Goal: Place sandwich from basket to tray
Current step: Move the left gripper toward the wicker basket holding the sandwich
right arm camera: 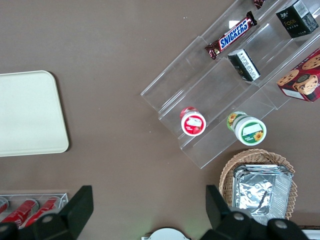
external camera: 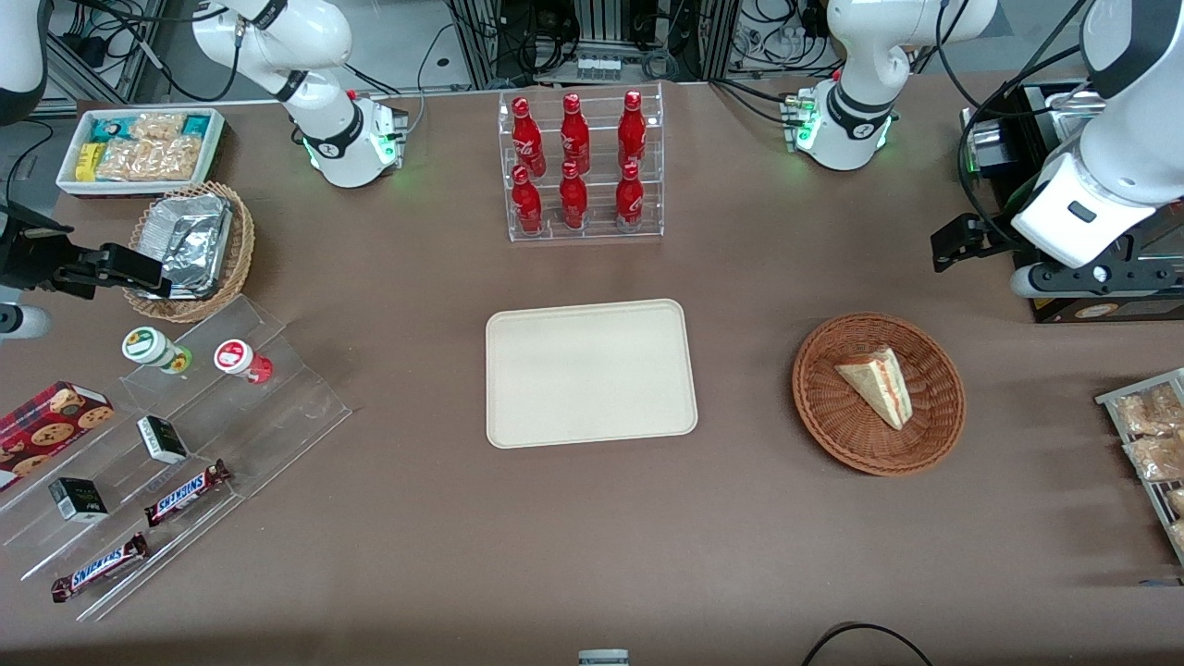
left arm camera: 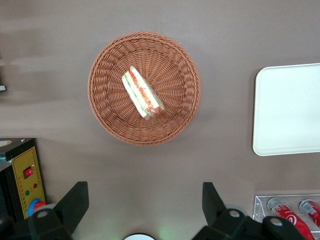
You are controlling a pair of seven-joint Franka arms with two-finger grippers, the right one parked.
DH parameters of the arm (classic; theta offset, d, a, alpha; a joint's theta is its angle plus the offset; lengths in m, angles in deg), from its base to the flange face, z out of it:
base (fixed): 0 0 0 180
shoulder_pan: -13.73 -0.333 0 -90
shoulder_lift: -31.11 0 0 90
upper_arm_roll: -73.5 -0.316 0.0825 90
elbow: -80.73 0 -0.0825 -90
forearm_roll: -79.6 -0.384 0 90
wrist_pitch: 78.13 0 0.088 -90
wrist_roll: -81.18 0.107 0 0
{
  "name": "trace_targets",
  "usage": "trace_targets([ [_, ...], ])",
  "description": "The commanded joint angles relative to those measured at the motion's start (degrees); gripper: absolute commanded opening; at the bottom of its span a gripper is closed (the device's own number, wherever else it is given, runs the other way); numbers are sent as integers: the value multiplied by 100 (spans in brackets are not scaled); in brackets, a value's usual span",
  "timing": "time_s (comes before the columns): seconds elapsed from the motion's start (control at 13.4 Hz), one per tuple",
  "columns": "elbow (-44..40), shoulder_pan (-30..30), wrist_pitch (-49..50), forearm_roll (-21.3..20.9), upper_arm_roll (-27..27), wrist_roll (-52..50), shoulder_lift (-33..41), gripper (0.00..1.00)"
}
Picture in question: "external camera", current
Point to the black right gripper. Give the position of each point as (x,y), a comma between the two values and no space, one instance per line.
(26,256)

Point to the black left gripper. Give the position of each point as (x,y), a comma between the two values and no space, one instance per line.
(992,238)

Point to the triangle sandwich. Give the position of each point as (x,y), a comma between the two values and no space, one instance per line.
(879,384)

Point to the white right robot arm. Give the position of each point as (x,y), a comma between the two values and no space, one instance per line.
(314,37)

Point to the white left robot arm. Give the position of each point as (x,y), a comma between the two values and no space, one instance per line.
(860,55)

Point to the light oval wicker basket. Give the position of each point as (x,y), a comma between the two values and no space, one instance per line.
(242,250)

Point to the brown round wicker basket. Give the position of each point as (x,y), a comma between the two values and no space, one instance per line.
(832,416)

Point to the beige plastic tray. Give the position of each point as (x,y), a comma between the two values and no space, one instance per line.
(592,375)

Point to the silver foil wrapped package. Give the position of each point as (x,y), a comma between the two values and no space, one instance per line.
(199,268)
(176,217)

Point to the green lid drink cup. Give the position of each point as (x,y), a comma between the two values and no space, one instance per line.
(148,347)

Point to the white snack bin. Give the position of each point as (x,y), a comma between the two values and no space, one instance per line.
(69,185)

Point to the large clear cracker bag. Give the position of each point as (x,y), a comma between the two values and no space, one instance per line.
(153,159)

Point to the yellow snack packet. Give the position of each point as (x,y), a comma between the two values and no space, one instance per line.
(87,162)

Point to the black food warmer cabinet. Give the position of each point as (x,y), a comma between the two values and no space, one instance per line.
(1064,313)

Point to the red lid drink cup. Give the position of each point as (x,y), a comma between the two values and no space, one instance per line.
(236,359)

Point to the teal snack packet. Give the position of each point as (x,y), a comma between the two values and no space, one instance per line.
(106,128)
(195,126)

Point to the small clear cracker bag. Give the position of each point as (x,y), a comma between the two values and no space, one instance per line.
(157,124)

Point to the small black carton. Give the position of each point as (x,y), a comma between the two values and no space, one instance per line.
(162,440)
(79,500)

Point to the red plaid cookie box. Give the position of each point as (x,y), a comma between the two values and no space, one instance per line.
(46,430)

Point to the clear acrylic stepped display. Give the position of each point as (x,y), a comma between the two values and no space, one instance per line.
(296,407)

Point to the snickers chocolate bar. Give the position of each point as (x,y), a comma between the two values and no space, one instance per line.
(97,568)
(185,493)

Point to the clear bagged pastry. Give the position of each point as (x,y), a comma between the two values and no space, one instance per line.
(1177,501)
(1147,412)
(1156,458)

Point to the red cola bottle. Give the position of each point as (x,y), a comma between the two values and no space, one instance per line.
(574,134)
(629,199)
(573,199)
(528,139)
(526,203)
(632,129)

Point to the clear acrylic bottle rack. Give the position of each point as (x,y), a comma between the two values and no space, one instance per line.
(597,236)

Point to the white power strip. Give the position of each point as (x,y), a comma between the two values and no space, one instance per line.
(598,67)

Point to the small grey box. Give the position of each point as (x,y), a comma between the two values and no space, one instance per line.
(603,658)

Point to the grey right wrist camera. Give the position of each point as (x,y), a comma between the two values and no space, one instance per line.
(23,322)

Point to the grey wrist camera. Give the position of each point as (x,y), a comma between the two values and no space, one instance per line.
(1073,279)
(23,322)

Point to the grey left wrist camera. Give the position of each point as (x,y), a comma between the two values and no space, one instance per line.
(1073,279)

